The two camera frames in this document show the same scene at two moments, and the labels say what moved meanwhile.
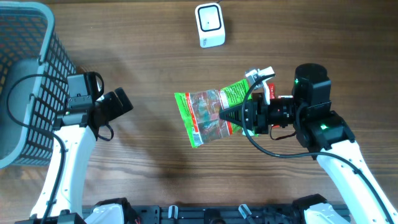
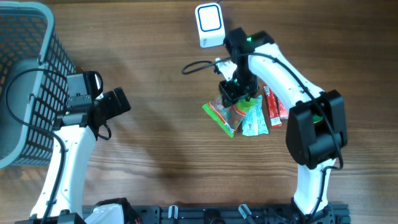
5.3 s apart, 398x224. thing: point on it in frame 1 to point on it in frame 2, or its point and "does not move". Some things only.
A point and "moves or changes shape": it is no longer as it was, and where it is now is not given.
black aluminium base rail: [219, 214] does not move
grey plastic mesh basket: [34, 68] does not move
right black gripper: [260, 124] to [229, 93]
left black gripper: [111, 98] does not move
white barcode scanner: [210, 22] does not move
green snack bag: [200, 109] moves or changes shape
